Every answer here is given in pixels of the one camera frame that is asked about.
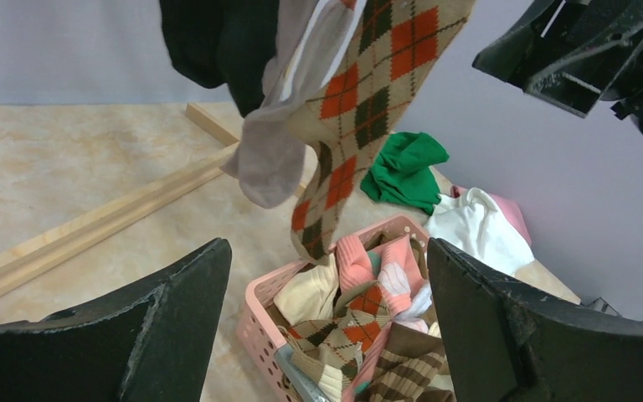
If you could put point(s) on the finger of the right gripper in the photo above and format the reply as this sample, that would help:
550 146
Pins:
571 54

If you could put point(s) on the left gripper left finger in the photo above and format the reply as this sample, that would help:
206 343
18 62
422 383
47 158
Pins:
150 340

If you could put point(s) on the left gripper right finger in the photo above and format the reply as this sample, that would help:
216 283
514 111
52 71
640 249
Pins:
506 340

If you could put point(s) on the argyle patterned sock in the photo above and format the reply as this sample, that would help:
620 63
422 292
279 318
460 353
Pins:
346 123
331 352

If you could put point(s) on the black sock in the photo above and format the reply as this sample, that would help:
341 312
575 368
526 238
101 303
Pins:
246 45
191 30

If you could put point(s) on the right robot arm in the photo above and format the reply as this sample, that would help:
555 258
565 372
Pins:
573 55

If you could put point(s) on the brown striped sock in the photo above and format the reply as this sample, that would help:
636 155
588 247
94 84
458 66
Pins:
407 368

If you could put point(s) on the pink plastic basket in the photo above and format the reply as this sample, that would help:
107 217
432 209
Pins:
265 344

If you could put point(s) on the white cloth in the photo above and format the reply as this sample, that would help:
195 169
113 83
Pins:
505 254

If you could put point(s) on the pink patterned sock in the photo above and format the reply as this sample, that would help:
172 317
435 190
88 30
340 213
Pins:
406 292

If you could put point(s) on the pink cloth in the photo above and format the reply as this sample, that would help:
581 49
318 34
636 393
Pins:
485 216

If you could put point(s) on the cream sock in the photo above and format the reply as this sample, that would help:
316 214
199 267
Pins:
309 295

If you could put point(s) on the wooden drying rack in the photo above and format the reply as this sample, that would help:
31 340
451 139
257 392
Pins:
96 197

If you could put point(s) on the green cloth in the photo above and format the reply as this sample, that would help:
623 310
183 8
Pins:
401 174

